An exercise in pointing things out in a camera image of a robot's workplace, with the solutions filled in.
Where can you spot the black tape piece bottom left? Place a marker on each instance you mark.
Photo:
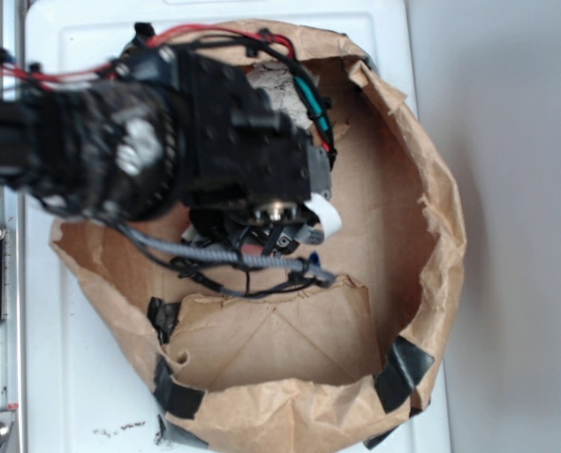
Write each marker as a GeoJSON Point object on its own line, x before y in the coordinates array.
{"type": "Point", "coordinates": [180, 401]}

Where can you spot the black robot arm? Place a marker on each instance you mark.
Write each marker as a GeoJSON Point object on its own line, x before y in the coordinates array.
{"type": "Point", "coordinates": [169, 125]}

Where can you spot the crumpled white paper ball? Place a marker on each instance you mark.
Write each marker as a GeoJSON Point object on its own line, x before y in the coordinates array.
{"type": "Point", "coordinates": [276, 80]}

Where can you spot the brown paper bag tray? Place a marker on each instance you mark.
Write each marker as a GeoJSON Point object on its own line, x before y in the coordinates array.
{"type": "Point", "coordinates": [294, 373]}

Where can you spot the white gripper finger pad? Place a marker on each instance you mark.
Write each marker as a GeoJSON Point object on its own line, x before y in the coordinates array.
{"type": "Point", "coordinates": [327, 215]}

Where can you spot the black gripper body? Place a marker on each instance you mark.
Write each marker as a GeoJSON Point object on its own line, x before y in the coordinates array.
{"type": "Point", "coordinates": [245, 171]}

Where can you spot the black tape piece inner left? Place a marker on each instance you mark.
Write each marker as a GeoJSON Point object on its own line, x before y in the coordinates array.
{"type": "Point", "coordinates": [164, 317]}

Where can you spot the black tape piece top left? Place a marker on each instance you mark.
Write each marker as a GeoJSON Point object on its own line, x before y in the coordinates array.
{"type": "Point", "coordinates": [143, 32]}

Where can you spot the black tape piece bottom right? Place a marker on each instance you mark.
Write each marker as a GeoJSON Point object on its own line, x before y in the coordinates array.
{"type": "Point", "coordinates": [406, 366]}

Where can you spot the black tape piece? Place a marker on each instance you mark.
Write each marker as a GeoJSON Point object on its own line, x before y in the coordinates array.
{"type": "Point", "coordinates": [406, 366]}
{"type": "Point", "coordinates": [180, 401]}
{"type": "Point", "coordinates": [143, 32]}
{"type": "Point", "coordinates": [164, 317]}

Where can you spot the aluminium frame rail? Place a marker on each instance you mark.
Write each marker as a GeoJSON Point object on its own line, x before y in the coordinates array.
{"type": "Point", "coordinates": [12, 313]}

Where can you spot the white plastic cutting board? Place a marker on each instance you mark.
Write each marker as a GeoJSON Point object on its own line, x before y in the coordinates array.
{"type": "Point", "coordinates": [81, 393]}

